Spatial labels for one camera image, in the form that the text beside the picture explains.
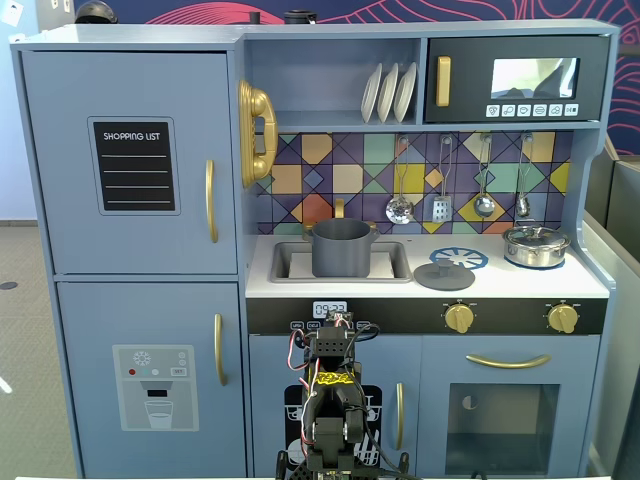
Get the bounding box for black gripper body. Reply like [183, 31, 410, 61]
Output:
[318, 322, 355, 345]

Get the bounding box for dark grey round lid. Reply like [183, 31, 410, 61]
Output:
[412, 260, 477, 291]

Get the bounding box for shiny steel pot lid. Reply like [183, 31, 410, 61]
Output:
[503, 224, 570, 247]

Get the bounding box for digital clock display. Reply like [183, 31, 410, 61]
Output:
[312, 300, 348, 319]

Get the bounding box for blue dishwasher door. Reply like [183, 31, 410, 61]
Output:
[248, 334, 422, 479]

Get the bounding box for dark grey plastic pot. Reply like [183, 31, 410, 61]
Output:
[310, 218, 374, 279]

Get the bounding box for grey toy sink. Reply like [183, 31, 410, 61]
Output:
[269, 240, 413, 285]

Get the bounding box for gold stove knob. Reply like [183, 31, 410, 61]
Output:
[443, 301, 476, 335]
[547, 301, 581, 335]

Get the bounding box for gold toy faucet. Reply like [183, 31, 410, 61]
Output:
[301, 198, 380, 237]

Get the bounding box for steel slotted skimmer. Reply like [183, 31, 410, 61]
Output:
[384, 135, 416, 226]

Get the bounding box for steel slotted spatula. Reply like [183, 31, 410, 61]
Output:
[431, 134, 455, 224]

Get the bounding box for grey water dispenser sticker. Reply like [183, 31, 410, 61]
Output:
[111, 343, 200, 432]

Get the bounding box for blue oven door with window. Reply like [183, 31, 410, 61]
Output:
[420, 334, 601, 476]

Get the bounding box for steel ladle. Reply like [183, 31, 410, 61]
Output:
[472, 133, 497, 219]

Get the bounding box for silver whisk utensil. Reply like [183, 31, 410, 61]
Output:
[514, 132, 534, 219]

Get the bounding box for gold toy telephone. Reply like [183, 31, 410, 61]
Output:
[237, 78, 279, 190]

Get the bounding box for grey toy plate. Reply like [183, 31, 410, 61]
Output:
[360, 62, 384, 124]
[376, 62, 400, 124]

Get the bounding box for blue freezer door with dispenser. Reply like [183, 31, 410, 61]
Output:
[55, 281, 249, 479]

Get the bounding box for white plates in rack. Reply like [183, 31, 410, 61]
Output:
[393, 61, 418, 123]

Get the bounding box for black shopping list chalkboard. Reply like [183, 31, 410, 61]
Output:
[87, 116, 182, 217]

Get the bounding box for black microwave door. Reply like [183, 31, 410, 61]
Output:
[423, 34, 612, 125]

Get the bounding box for blue fridge door with chalkboard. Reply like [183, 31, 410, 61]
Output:
[20, 49, 239, 275]

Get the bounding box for blue toy kitchen cabinet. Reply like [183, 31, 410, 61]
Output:
[9, 18, 621, 479]

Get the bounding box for black rounded helmet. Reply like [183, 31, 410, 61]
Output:
[73, 0, 119, 25]

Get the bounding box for black power cable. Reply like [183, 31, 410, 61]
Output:
[349, 322, 406, 476]

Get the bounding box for red white servo wires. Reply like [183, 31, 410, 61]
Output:
[288, 319, 369, 451]

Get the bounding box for gold dishwasher door handle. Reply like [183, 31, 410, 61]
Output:
[394, 382, 405, 451]

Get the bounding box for gold freezer door handle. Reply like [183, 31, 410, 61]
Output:
[213, 313, 229, 387]

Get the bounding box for gold oven door handle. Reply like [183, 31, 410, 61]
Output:
[465, 353, 552, 370]

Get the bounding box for gold fridge door handle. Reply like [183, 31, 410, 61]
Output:
[204, 159, 220, 245]

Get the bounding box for gold microwave handle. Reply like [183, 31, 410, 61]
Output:
[435, 55, 452, 108]

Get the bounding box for white wall outlet plate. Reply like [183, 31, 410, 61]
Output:
[0, 0, 26, 27]

